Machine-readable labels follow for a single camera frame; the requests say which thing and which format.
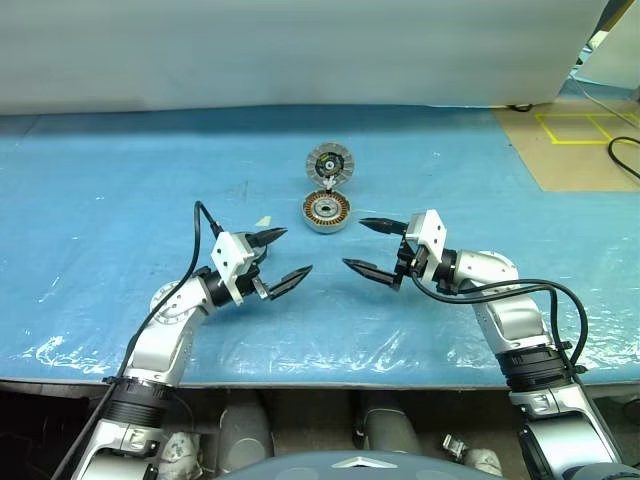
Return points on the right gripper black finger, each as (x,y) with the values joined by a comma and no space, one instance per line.
(370,272)
(382,225)

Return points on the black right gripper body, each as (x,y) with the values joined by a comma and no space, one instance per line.
(406,262)

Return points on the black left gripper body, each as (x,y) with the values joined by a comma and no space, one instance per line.
(249,287)

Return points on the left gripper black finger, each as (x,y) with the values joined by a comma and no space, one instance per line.
(270,236)
(292,280)

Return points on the round motor base copper coils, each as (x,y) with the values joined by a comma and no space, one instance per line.
(315,207)

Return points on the round silver motor cover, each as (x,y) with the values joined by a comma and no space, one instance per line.
(345,162)

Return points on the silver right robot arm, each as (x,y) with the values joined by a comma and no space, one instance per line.
(515,320)

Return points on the grey rounded cylinder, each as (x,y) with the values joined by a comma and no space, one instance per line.
(245,435)
(390,427)

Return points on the blue plastic table sheet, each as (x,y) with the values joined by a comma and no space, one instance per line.
(100,225)

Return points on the white cloth bundle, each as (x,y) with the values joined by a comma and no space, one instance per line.
(179,452)
(482,461)

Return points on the brown cardboard sheet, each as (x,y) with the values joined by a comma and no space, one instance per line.
(565,165)

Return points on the large white backdrop board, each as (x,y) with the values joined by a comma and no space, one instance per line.
(300,50)

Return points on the small metal clip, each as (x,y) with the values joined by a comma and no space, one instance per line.
(453,445)

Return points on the grey rounded robot chest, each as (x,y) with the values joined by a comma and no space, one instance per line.
(360,467)

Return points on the small white panel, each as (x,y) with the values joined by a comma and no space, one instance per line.
(617,55)

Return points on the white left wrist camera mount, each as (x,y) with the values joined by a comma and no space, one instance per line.
(230,262)

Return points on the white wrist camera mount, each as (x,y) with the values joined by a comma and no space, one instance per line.
(230,262)
(426,227)

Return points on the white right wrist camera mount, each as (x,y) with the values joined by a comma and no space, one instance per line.
(426,227)

